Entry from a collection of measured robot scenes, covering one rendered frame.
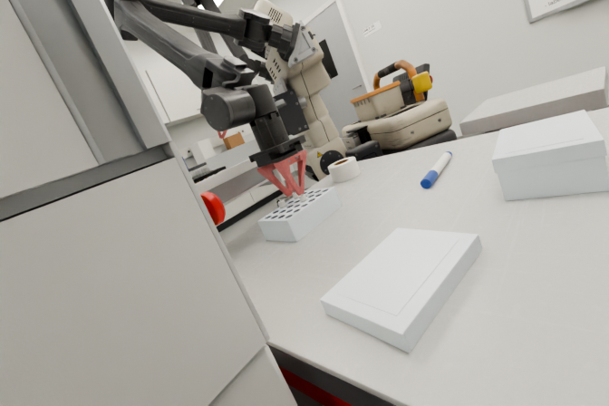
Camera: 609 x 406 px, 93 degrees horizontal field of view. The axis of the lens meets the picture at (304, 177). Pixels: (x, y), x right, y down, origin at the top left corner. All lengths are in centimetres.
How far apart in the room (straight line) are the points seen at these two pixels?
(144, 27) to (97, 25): 54
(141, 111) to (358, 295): 21
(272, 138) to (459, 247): 34
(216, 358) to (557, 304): 21
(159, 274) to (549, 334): 22
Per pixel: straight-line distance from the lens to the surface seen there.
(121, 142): 18
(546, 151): 37
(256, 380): 23
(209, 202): 33
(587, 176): 39
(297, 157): 52
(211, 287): 20
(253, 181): 62
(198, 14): 96
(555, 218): 35
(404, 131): 112
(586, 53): 344
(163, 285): 18
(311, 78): 121
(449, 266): 27
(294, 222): 45
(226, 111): 46
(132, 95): 19
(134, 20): 77
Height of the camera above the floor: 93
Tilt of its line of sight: 11 degrees down
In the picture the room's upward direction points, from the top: 22 degrees counter-clockwise
